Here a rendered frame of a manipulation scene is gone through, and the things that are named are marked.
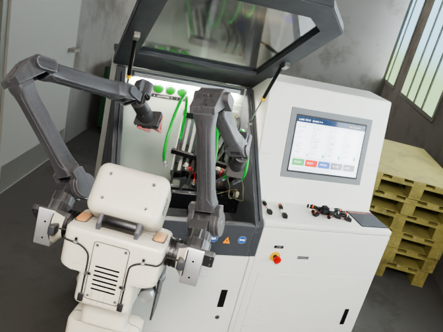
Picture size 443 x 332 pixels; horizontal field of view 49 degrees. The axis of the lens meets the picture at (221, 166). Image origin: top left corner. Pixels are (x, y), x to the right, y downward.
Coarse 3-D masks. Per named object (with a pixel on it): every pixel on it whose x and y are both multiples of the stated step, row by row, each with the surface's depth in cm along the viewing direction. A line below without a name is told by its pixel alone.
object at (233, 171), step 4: (228, 164) 193; (232, 164) 188; (228, 168) 192; (232, 168) 191; (236, 168) 189; (240, 168) 189; (228, 172) 192; (232, 172) 192; (236, 172) 192; (240, 172) 193; (228, 176) 191; (232, 176) 191; (236, 176) 192; (240, 176) 192
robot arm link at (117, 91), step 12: (36, 60) 141; (48, 60) 144; (48, 72) 146; (60, 72) 150; (72, 72) 154; (84, 72) 158; (60, 84) 155; (72, 84) 155; (84, 84) 158; (96, 84) 162; (108, 84) 166; (120, 84) 170; (132, 84) 175; (108, 96) 169; (120, 96) 170; (132, 96) 174
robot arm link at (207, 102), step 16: (208, 96) 141; (192, 112) 138; (208, 112) 136; (208, 128) 138; (208, 144) 140; (208, 160) 141; (208, 176) 143; (208, 192) 145; (192, 208) 149; (208, 208) 146; (224, 224) 153
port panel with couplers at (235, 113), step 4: (236, 108) 252; (240, 108) 253; (232, 112) 253; (236, 112) 253; (240, 112) 254; (232, 116) 254; (236, 116) 252; (236, 120) 255; (236, 124) 256; (220, 136) 257; (220, 140) 258; (220, 144) 259; (220, 152) 257; (220, 156) 261
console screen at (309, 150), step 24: (312, 120) 242; (336, 120) 246; (360, 120) 251; (288, 144) 240; (312, 144) 244; (336, 144) 249; (360, 144) 253; (288, 168) 243; (312, 168) 247; (336, 168) 251; (360, 168) 256
